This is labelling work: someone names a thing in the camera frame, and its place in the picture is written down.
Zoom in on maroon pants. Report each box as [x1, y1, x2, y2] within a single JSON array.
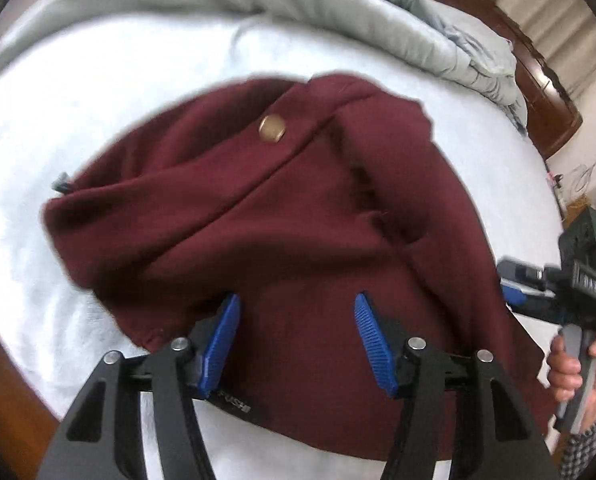
[[44, 75, 554, 460]]

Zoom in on right hand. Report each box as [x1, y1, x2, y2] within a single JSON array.
[[545, 331, 596, 438]]

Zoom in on dark wooden headboard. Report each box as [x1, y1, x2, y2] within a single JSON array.
[[437, 0, 582, 159]]

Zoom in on beige curtain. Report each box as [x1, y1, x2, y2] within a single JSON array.
[[493, 0, 596, 100]]

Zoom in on light blue bed sheet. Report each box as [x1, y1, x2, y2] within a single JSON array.
[[0, 14, 560, 479]]

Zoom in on grey quilt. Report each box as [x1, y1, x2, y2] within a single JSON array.
[[0, 0, 528, 131]]

